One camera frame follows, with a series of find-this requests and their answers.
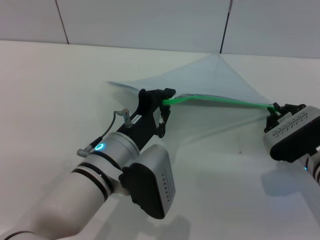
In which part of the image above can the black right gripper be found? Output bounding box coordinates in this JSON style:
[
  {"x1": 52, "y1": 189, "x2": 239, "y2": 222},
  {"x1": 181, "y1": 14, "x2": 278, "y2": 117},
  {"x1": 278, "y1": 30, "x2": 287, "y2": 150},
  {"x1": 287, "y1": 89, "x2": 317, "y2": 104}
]
[{"x1": 264, "y1": 102, "x2": 307, "y2": 134}]

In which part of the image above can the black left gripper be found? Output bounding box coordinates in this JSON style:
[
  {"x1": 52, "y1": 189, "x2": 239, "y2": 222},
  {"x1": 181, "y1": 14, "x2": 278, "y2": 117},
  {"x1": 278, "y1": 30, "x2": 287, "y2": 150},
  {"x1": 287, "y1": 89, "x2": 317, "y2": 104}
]
[{"x1": 117, "y1": 87, "x2": 177, "y2": 151}]

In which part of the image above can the translucent green-zip document bag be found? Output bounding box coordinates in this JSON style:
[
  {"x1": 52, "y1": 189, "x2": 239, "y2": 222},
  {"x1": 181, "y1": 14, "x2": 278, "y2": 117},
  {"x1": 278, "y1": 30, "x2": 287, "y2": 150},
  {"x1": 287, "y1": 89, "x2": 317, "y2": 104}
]
[{"x1": 103, "y1": 52, "x2": 276, "y2": 113}]

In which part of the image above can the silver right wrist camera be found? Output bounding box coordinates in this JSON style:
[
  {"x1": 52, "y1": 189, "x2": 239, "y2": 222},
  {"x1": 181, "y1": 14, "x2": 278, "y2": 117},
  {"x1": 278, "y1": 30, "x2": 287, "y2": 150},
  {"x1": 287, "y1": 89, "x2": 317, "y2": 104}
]
[{"x1": 264, "y1": 106, "x2": 320, "y2": 164}]

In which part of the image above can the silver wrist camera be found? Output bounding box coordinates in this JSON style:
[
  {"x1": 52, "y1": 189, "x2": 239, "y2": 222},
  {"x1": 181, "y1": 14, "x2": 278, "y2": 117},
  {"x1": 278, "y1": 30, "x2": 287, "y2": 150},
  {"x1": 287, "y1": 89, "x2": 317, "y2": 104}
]
[
  {"x1": 264, "y1": 106, "x2": 320, "y2": 164},
  {"x1": 118, "y1": 144, "x2": 177, "y2": 220}
]

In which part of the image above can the left arm grey plug cable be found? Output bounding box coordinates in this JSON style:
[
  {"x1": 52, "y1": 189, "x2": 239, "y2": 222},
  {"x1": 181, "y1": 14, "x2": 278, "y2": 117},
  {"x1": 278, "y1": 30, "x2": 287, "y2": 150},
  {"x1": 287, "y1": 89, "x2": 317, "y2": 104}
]
[{"x1": 76, "y1": 107, "x2": 132, "y2": 156}]

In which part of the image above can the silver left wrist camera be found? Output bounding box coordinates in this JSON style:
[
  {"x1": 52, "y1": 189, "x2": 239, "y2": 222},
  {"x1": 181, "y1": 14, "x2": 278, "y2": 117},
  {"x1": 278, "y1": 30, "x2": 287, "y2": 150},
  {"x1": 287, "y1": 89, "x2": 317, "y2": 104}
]
[{"x1": 118, "y1": 144, "x2": 177, "y2": 220}]

